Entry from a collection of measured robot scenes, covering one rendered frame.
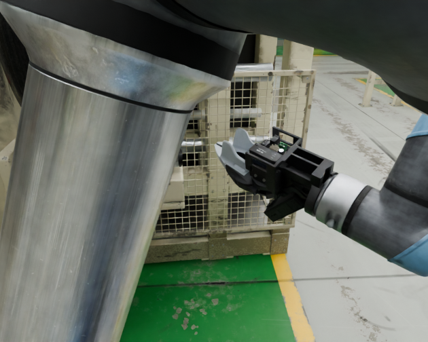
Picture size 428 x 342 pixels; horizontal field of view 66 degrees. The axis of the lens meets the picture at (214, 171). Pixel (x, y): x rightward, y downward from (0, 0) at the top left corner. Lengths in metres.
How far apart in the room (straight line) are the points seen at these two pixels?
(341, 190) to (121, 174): 0.34
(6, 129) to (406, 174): 0.79
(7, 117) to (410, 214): 0.79
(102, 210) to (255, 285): 1.55
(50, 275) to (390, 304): 1.69
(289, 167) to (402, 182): 0.15
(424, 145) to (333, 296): 1.35
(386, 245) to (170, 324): 1.22
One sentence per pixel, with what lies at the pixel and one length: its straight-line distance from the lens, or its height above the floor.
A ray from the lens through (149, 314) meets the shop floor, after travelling 1.61.
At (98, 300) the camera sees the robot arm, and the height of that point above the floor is 1.08.
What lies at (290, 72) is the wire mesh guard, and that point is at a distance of 1.26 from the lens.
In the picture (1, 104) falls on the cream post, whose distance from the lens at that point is 0.87.
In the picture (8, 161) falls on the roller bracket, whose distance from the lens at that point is 0.78.
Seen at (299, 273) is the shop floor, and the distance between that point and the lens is 1.79.
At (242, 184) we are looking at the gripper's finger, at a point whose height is 0.97.
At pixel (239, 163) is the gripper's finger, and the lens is 0.54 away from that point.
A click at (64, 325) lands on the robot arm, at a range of 0.21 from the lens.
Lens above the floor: 1.23
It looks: 28 degrees down
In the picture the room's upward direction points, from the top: straight up
